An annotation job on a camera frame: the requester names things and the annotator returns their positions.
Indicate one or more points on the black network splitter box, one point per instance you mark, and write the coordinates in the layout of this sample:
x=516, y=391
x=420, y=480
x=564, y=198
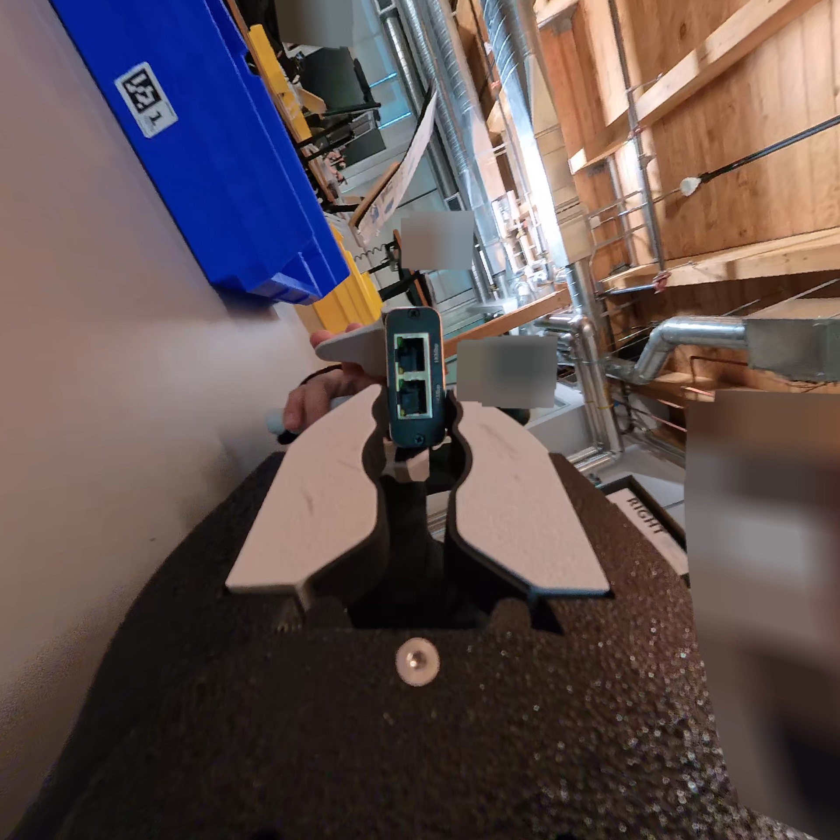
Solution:
x=417, y=380

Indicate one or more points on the large yellow plastic bin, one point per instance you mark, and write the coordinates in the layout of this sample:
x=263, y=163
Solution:
x=275, y=72
x=348, y=295

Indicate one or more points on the grey desk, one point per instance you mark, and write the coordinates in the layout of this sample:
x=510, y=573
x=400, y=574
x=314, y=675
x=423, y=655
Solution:
x=98, y=394

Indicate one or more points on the blue plastic bin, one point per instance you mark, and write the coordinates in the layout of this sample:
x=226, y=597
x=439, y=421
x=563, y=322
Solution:
x=216, y=164

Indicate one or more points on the black white tag sign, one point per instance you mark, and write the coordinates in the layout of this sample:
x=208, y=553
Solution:
x=646, y=518

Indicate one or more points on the wooden document stand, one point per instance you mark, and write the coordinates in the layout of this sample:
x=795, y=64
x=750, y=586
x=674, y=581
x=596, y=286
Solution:
x=400, y=177

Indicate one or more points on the person's right hand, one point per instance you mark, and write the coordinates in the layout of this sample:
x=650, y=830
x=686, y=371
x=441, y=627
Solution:
x=328, y=384

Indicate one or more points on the ceiling track spot lamp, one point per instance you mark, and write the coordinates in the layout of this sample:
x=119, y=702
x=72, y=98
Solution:
x=688, y=186

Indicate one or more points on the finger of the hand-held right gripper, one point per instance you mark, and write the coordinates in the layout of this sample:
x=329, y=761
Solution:
x=410, y=466

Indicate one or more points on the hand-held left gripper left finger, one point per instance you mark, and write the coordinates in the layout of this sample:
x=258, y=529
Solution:
x=315, y=518

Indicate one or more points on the silver ventilation duct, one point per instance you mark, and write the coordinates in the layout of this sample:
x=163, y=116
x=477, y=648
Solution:
x=453, y=131
x=518, y=98

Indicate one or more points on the silver duct elbow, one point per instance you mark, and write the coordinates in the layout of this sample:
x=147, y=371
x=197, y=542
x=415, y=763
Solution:
x=689, y=331

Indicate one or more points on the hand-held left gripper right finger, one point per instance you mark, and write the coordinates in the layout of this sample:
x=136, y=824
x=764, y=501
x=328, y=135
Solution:
x=525, y=518

